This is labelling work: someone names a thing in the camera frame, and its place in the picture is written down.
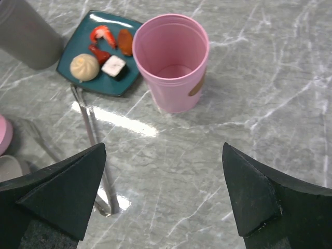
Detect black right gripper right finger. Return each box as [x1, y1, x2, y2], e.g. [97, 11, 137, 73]
[222, 143, 331, 248]

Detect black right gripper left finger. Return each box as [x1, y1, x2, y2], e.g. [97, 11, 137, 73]
[1, 143, 106, 248]

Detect metal food tongs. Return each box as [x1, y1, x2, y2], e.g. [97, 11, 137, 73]
[71, 84, 114, 217]

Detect white steamed bun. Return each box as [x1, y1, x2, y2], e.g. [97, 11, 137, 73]
[70, 53, 100, 82]

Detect sushi roll piece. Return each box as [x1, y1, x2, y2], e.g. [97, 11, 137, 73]
[101, 55, 128, 81]

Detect red shrimp toy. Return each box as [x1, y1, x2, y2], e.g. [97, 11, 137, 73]
[90, 25, 117, 49]

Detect orange food piece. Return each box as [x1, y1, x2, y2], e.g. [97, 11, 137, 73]
[118, 29, 133, 57]

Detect grey cup lid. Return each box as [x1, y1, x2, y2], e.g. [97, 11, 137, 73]
[0, 155, 31, 182]

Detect pink cup lid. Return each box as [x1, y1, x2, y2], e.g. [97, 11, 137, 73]
[0, 115, 13, 156]

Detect teal square plate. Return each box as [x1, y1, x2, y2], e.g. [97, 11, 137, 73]
[57, 10, 142, 96]

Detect grey plastic cup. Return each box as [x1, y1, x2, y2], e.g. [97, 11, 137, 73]
[1, 1, 64, 70]

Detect pink plastic cup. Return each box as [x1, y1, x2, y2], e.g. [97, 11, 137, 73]
[133, 14, 210, 113]

